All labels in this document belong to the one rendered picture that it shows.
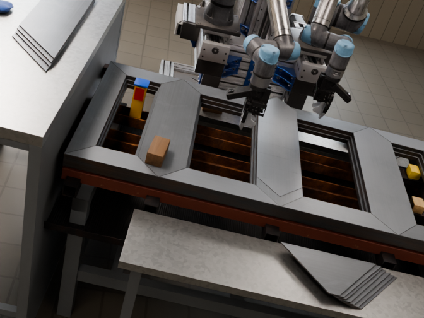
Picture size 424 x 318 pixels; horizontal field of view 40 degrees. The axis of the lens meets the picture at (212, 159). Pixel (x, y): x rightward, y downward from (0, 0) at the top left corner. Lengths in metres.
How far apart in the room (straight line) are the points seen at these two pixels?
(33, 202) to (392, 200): 1.34
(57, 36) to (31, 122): 0.57
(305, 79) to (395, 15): 3.69
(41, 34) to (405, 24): 4.81
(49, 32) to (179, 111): 0.60
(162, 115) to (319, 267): 0.87
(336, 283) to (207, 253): 0.44
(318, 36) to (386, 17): 3.98
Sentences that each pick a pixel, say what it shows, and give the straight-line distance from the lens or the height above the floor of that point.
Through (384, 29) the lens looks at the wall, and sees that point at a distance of 6.57.
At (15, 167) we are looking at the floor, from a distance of 3.41.
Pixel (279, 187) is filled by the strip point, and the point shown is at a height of 0.87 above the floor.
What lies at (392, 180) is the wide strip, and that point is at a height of 0.87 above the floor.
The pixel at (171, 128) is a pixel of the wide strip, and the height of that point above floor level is 0.87.
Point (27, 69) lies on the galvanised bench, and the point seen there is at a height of 1.05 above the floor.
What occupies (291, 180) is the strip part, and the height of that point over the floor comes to 0.87.
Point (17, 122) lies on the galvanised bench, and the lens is 1.91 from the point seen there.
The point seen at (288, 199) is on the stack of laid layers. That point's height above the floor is 0.87.
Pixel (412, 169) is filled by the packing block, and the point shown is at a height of 0.81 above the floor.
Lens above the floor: 2.13
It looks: 35 degrees down
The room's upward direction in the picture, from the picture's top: 17 degrees clockwise
